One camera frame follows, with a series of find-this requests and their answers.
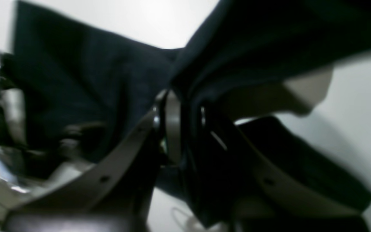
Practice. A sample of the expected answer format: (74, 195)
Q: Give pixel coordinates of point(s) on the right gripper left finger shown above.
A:
(114, 195)

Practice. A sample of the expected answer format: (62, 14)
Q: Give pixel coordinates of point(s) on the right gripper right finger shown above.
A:
(260, 177)

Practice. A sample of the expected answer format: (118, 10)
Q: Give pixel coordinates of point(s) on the black T-shirt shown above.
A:
(86, 89)

